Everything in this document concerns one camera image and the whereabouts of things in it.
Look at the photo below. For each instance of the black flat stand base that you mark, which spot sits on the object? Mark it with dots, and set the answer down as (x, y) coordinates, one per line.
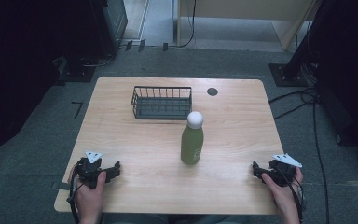
(76, 73)

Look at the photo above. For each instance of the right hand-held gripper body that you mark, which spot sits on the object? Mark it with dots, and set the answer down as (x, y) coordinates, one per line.
(282, 171)

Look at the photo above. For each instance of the grey round table grommet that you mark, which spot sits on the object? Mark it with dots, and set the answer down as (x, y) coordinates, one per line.
(212, 91)

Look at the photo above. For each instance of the person's right hand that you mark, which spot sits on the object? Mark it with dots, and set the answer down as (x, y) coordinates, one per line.
(281, 193)

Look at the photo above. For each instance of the dark equipment cabinet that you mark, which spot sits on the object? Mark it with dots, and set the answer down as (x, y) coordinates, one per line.
(108, 25)

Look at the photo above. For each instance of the green bottle with white cap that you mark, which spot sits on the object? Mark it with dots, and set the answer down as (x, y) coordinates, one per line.
(192, 140)

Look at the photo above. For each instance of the dark curtain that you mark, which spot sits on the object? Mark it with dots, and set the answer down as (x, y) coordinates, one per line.
(15, 62)
(351, 77)

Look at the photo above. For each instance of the person's left hand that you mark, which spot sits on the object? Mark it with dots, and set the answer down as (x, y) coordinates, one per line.
(88, 196)

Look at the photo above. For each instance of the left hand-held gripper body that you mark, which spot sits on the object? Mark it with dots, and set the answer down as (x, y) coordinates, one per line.
(88, 168)

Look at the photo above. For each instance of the black stand with square base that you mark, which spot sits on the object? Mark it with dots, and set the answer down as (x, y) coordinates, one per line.
(292, 73)

